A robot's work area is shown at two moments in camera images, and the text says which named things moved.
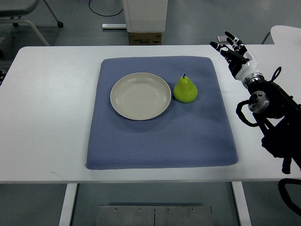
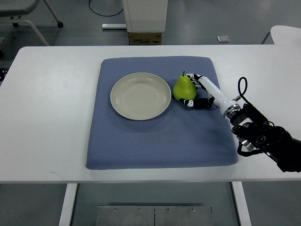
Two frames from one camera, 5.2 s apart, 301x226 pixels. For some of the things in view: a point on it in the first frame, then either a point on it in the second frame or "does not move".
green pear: [185, 91] does not move
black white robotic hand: [240, 63] → [217, 98]
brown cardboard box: [145, 38] does not move
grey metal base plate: [154, 215] does not move
